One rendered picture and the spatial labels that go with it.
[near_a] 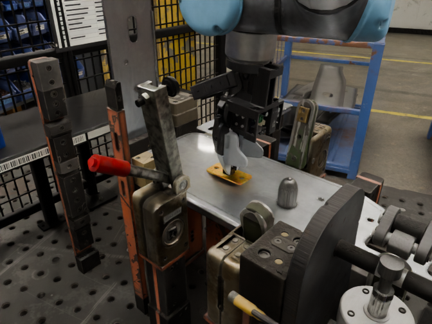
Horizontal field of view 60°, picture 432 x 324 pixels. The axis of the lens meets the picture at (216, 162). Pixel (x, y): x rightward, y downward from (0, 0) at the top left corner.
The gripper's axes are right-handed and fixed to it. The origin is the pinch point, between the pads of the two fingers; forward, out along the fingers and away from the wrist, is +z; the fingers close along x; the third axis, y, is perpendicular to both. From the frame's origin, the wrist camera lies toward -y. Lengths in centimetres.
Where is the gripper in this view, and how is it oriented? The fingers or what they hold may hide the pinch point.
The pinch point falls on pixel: (229, 164)
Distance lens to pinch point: 68.5
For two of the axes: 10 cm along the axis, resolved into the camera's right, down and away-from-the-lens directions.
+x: 6.6, -3.7, 6.6
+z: -0.5, 8.5, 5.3
